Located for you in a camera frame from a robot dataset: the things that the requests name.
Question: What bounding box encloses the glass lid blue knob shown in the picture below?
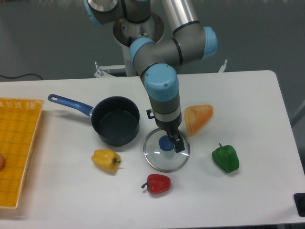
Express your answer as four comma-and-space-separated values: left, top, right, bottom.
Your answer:
143, 128, 190, 173

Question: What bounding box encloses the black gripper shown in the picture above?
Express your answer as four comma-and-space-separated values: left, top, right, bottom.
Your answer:
155, 116, 185, 153

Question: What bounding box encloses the black floor cable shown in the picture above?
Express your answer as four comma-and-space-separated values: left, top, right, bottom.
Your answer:
0, 73, 43, 80

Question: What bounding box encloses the black device table corner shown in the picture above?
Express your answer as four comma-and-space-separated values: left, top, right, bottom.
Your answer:
294, 193, 305, 217

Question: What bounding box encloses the black pot blue handle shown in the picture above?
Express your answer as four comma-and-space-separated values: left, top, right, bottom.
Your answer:
48, 94, 140, 146

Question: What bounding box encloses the red bell pepper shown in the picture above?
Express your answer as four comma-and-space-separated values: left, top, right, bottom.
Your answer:
141, 174, 171, 194

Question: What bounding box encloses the orange triangle bread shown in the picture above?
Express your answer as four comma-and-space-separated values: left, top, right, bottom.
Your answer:
184, 104, 214, 136

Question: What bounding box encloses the green bell pepper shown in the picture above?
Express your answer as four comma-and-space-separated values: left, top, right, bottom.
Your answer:
212, 143, 240, 173

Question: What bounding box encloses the yellow woven basket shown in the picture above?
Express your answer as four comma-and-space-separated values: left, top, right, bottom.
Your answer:
0, 98, 44, 209

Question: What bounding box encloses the yellow bell pepper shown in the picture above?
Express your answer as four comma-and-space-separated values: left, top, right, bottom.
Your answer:
91, 149, 121, 174

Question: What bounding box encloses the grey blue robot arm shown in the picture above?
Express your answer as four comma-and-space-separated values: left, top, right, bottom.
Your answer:
84, 0, 218, 152

